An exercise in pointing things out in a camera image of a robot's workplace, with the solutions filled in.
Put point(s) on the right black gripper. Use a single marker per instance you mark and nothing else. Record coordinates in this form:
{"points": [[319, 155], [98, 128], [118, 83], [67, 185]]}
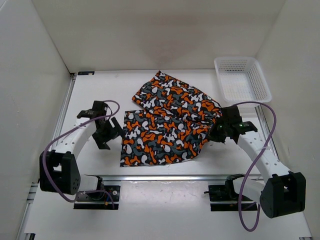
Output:
{"points": [[213, 136]]}

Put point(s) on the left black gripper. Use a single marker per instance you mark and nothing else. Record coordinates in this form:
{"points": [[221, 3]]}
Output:
{"points": [[117, 130]]}

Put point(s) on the orange camouflage shorts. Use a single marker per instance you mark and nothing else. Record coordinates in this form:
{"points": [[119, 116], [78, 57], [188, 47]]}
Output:
{"points": [[172, 125]]}

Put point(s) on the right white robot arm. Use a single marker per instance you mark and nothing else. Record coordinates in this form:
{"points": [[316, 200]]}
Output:
{"points": [[283, 191]]}

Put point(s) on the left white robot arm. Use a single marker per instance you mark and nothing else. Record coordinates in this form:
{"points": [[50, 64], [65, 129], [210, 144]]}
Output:
{"points": [[58, 169]]}

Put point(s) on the white plastic basket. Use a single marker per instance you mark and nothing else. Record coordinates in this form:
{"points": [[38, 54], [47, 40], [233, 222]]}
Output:
{"points": [[241, 79]]}

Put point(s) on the front aluminium rail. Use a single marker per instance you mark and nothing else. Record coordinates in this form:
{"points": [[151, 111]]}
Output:
{"points": [[190, 177]]}

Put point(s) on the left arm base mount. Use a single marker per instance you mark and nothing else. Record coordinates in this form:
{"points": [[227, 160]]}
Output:
{"points": [[100, 200]]}

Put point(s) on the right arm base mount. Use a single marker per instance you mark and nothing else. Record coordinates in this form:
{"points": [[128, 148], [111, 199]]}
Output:
{"points": [[220, 201]]}

